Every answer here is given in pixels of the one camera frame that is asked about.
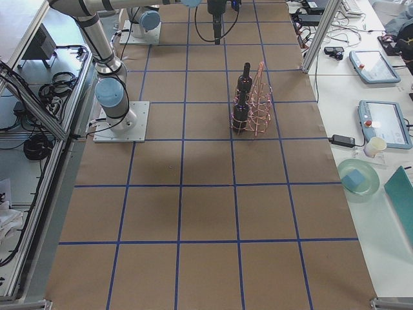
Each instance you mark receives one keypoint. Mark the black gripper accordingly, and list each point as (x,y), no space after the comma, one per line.
(215,7)

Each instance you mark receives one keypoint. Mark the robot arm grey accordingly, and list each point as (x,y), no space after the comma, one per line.
(147,18)

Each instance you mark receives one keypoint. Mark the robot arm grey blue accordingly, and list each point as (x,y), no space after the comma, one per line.
(110,91)

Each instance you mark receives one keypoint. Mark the dark bottle in basket left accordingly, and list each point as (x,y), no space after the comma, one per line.
(244,81)

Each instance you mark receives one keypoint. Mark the dark bottle in basket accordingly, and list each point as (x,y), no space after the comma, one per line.
(240,113)
(244,81)

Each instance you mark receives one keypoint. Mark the dark bottle in basket right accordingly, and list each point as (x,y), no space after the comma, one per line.
(240,113)

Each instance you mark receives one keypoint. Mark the teach pendant far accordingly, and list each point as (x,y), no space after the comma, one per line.
(373,67)

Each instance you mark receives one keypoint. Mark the teach pendant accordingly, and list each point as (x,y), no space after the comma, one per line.
(373,67)
(384,119)

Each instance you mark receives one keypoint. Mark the grey control box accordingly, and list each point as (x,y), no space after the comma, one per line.
(42,47)

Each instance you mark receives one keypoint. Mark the black adapter on table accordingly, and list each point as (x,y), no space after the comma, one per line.
(343,141)

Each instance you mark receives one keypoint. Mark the teach pendant near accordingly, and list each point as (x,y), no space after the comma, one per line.
(384,119)

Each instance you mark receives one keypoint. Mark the white paper cup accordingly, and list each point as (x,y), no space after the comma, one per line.
(374,146)

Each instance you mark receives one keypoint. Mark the blue foam cube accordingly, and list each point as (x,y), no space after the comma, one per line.
(352,179)

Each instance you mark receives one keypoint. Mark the green glass plate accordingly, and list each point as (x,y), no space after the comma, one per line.
(371,184)

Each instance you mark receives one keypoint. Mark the teal board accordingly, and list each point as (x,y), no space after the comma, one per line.
(399,189)

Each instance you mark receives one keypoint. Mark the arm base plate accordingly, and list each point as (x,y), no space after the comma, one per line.
(132,128)
(139,35)

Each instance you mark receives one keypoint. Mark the copper wire wine basket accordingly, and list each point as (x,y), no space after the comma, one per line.
(259,102)

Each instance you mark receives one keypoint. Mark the aluminium frame post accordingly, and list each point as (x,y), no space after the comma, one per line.
(324,25)

